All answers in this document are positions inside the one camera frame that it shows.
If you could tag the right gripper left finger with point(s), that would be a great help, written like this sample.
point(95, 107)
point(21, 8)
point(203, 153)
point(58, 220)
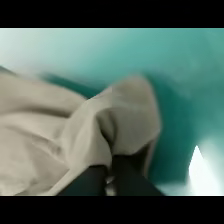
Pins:
point(87, 184)

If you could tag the beige shirt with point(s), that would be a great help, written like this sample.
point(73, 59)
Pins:
point(50, 133)

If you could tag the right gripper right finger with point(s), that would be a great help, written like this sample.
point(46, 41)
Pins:
point(132, 181)

